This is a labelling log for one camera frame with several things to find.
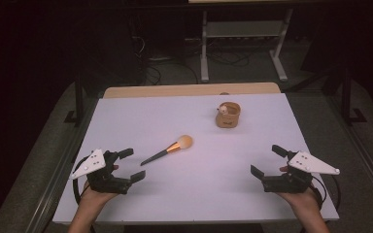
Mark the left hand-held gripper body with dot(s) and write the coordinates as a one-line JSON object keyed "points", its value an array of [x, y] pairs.
{"points": [[100, 176]]}

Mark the person's left hand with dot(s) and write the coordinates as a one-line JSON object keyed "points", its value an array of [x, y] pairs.
{"points": [[97, 197]]}

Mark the wooden table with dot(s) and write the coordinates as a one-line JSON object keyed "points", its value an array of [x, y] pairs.
{"points": [[175, 90]]}

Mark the white metal desk frame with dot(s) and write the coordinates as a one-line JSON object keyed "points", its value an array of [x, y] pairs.
{"points": [[243, 29]]}

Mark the brown brush holder cup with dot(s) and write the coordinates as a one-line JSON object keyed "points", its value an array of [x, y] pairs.
{"points": [[228, 118]]}

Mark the white table board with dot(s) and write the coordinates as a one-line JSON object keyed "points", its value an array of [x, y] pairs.
{"points": [[191, 187]]}

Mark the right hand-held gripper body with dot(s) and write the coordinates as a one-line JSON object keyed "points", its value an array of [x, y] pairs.
{"points": [[291, 183]]}

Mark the person's right hand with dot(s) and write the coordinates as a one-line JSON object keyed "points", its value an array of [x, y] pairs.
{"points": [[304, 200]]}

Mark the black metal stand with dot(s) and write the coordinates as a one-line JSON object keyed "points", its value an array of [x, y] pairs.
{"points": [[78, 103], [347, 97]]}

